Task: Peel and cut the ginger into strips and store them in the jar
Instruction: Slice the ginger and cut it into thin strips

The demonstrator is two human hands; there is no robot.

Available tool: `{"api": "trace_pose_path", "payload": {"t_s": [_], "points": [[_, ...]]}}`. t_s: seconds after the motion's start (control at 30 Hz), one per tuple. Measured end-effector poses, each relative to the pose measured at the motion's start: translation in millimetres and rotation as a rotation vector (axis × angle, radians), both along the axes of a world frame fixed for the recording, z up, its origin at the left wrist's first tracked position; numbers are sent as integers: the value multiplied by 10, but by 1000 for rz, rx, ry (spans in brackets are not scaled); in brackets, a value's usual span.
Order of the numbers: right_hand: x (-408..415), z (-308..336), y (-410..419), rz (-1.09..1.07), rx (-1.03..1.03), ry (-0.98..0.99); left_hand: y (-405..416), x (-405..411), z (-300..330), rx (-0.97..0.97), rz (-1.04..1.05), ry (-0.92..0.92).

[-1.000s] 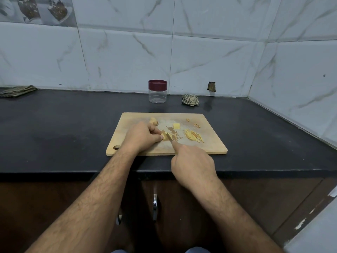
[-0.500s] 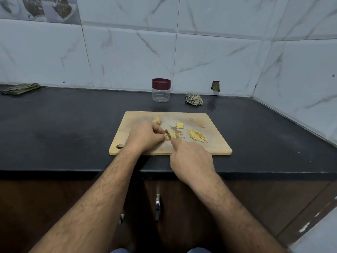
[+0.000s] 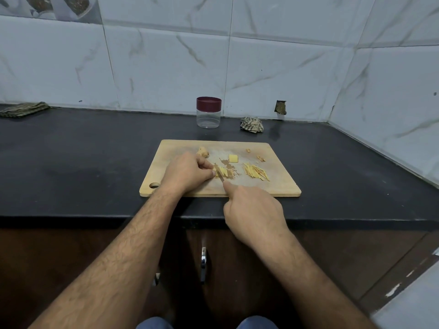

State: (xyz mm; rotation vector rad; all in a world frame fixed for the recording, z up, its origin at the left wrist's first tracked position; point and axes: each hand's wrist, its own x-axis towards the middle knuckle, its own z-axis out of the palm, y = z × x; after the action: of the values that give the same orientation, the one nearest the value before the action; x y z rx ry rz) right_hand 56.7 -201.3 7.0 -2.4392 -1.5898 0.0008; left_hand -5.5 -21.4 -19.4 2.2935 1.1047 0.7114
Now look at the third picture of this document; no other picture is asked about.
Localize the person's left hand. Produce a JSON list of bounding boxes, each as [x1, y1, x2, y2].
[[160, 151, 215, 197]]

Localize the person's right hand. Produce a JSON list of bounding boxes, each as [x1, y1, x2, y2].
[[221, 179, 292, 248]]

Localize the wooden cutting board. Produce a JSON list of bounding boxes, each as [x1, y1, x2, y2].
[[139, 139, 303, 198]]

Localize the yellow handled knife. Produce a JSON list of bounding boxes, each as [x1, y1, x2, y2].
[[215, 163, 231, 182]]

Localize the pile of ginger strips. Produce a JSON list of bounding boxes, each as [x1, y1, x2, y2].
[[242, 163, 271, 183]]

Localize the clear jar maroon lid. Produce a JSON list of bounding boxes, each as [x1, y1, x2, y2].
[[196, 96, 222, 129]]

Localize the person's left forearm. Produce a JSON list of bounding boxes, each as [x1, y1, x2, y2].
[[29, 188, 183, 329]]

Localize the person's right forearm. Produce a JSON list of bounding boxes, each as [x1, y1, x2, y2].
[[263, 229, 377, 329]]

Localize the small ginger peel scraps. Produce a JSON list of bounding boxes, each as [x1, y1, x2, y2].
[[246, 149, 267, 163]]

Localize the black countertop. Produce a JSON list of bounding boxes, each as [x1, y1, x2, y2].
[[0, 106, 439, 223]]

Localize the person's blue clothing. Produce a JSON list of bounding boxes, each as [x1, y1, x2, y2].
[[136, 316, 279, 329]]

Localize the crumpled patterned cloth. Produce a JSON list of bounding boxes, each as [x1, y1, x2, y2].
[[240, 117, 265, 134]]

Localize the brown wooden cabinet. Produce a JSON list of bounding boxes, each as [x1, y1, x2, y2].
[[0, 219, 439, 329]]

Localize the folded green cloth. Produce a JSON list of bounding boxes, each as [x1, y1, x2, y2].
[[0, 101, 51, 119]]

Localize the decorative picture tiles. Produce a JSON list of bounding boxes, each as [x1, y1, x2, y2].
[[0, 0, 102, 25]]

